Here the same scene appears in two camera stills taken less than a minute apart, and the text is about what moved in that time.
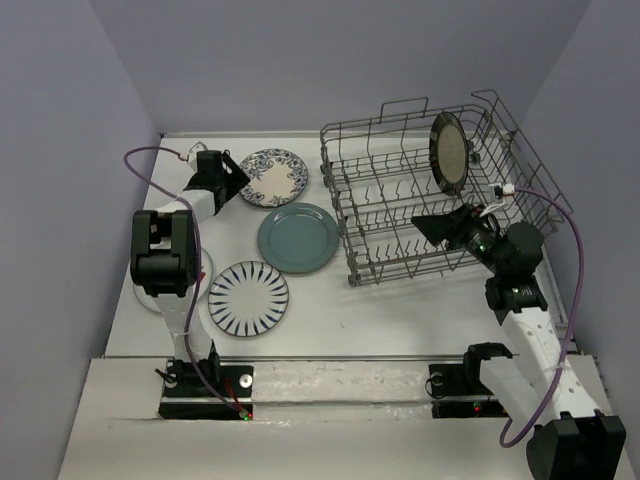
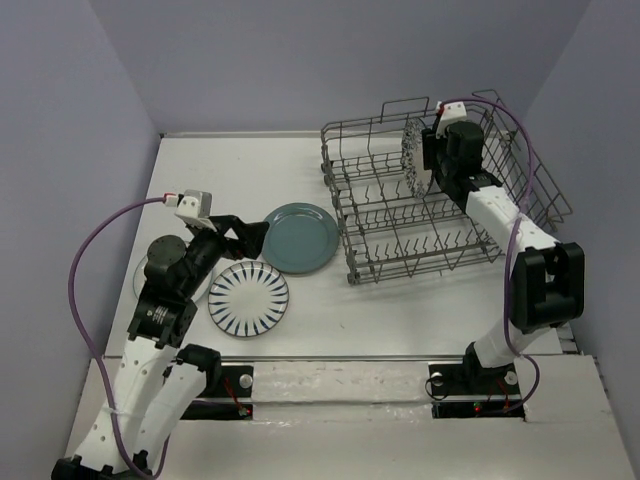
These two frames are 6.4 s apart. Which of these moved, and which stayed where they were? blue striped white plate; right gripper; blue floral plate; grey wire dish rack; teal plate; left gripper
Moved: blue floral plate; left gripper; right gripper
Stayed: grey wire dish rack; blue striped white plate; teal plate
